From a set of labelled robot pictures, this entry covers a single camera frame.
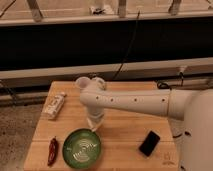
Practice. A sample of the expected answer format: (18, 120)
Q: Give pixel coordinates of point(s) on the black smartphone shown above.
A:
(149, 144)

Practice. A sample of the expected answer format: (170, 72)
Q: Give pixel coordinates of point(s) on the green ceramic bowl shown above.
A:
(81, 149)

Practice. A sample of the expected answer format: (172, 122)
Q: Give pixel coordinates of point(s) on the clear plastic cup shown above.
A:
(82, 82)

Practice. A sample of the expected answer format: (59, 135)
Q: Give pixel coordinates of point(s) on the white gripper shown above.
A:
(95, 121)

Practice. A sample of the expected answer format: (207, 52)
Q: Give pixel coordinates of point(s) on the dried red chili pepper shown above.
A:
(53, 150)

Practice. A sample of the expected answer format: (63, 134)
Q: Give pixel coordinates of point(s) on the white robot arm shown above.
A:
(193, 107)

